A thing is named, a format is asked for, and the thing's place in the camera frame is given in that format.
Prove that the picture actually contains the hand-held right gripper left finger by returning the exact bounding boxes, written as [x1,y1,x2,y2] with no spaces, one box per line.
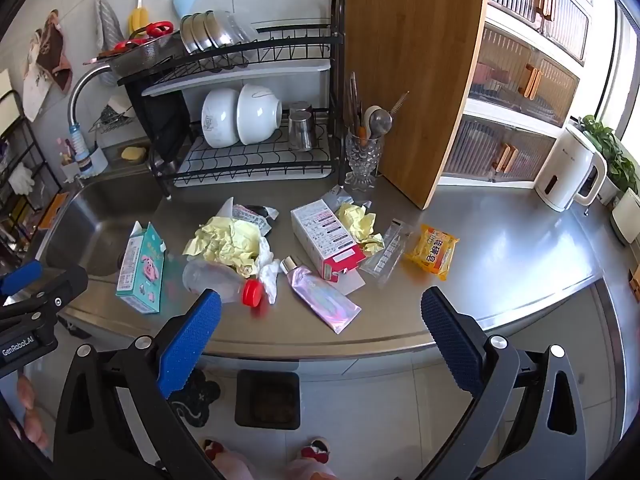
[52,287,223,480]

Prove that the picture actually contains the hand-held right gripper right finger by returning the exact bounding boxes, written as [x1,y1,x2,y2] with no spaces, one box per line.
[420,286,588,480]

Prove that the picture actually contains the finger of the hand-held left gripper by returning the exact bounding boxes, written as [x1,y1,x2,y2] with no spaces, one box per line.
[0,265,89,333]
[0,260,44,297]

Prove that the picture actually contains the clear bottle with red cap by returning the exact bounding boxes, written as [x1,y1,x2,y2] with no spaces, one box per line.
[181,257,266,307]

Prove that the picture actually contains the green pig print carton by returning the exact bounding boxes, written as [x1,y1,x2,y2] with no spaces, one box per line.
[116,221,168,315]

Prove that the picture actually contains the yellow snack packet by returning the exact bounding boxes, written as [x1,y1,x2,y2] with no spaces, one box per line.
[404,224,461,282]

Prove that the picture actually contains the black trash bin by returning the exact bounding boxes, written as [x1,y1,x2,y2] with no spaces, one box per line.
[235,370,301,431]

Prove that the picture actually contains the white tissue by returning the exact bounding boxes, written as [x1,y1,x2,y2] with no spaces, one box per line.
[256,247,284,306]

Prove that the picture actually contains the large yellow paper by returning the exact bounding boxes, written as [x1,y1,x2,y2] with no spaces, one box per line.
[182,216,273,278]

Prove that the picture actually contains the long clear plastic wrapper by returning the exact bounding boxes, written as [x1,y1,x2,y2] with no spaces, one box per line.
[359,218,412,286]

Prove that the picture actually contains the iridescent pink tube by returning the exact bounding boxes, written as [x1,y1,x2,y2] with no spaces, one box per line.
[280,256,362,335]

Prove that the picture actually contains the white and red box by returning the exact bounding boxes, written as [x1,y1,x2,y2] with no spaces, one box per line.
[290,199,367,283]

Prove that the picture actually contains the person's left hand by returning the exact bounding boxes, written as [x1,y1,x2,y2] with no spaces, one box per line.
[10,375,51,453]

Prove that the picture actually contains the black floor mat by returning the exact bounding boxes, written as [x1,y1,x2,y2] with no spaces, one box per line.
[167,367,222,428]

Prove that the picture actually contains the orange item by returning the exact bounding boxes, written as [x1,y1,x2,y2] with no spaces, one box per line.
[37,194,68,231]

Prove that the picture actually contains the steel sink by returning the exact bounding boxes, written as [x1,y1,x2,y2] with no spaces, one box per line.
[37,172,166,278]

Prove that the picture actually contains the white glove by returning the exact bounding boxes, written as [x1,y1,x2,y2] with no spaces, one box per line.
[7,162,36,196]

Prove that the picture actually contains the red patterned slipper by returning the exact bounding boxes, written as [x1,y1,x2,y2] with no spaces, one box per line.
[298,437,333,463]
[200,437,226,461]

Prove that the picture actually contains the person's left leg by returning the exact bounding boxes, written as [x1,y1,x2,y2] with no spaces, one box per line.
[215,452,257,480]

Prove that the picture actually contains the person's leg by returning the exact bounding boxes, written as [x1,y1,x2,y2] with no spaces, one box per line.
[215,452,257,480]
[287,460,337,480]

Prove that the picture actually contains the white cup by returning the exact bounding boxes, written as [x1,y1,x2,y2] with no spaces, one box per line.
[60,145,108,178]

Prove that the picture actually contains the black shelf rack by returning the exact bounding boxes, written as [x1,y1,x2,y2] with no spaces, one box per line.
[0,90,66,261]

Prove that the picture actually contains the blue faucet filter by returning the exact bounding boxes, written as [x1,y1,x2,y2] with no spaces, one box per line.
[67,125,93,171]

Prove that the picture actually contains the black and white wrapper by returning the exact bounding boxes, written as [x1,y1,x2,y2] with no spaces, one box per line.
[232,204,280,236]

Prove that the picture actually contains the small crumpled yellow paper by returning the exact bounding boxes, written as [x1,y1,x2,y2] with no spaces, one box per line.
[334,202,385,256]

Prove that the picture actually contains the person's right leg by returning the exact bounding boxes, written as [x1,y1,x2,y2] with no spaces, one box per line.
[287,460,337,480]

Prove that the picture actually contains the small clear plastic packet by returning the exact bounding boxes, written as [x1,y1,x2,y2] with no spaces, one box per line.
[320,185,373,208]

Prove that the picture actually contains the white drip tray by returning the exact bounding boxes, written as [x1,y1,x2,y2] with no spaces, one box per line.
[175,125,333,183]

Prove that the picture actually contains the black cloth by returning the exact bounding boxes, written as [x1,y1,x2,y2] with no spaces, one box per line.
[125,80,193,181]

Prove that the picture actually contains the steel faucet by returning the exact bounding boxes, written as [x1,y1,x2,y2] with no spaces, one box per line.
[67,62,113,131]

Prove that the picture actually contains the glass utensil holder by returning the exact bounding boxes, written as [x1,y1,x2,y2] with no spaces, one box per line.
[344,129,385,192]

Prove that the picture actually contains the white electric kettle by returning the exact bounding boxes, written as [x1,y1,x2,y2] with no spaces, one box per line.
[532,124,608,212]

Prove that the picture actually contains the white container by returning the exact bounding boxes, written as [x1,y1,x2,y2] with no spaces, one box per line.
[610,187,640,246]

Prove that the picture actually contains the white bowl with print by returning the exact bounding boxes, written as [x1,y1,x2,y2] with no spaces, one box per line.
[201,88,241,149]

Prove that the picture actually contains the brown and white hanging cloth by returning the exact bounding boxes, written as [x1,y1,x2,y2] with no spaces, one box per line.
[22,9,73,122]

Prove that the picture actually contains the steel ladle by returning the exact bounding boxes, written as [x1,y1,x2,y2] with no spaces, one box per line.
[362,106,393,140]

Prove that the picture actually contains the plain white bowl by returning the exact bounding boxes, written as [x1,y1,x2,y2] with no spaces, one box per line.
[236,84,283,146]

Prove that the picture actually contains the steel colander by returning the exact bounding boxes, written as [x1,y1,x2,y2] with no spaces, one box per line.
[82,35,173,78]

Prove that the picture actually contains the green potted plant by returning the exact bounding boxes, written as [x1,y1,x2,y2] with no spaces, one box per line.
[580,115,640,206]

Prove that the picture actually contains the bundle of chopsticks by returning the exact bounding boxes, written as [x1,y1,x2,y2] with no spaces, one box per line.
[349,72,363,136]

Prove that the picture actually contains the bamboo cutting board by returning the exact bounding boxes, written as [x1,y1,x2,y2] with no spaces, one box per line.
[335,0,488,210]

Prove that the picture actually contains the grey hanging towel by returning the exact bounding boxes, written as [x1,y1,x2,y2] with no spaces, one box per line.
[95,0,126,51]

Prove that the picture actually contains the red scissors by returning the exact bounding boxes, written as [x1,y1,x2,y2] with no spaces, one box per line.
[112,21,175,53]

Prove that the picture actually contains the grey drip tray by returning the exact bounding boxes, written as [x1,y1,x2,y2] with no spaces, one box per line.
[141,58,332,97]

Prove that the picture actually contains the white ribbed door cabinet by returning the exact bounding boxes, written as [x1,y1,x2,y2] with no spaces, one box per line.
[437,0,596,190]

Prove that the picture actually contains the steel bowl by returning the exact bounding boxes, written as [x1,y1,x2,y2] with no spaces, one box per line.
[180,15,201,56]
[191,12,213,53]
[202,10,228,51]

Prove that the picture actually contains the wire sink caddy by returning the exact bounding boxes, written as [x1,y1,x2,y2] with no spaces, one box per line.
[89,95,136,133]

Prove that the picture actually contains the black wire dish rack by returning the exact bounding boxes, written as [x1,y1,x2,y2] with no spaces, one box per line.
[117,0,347,201]

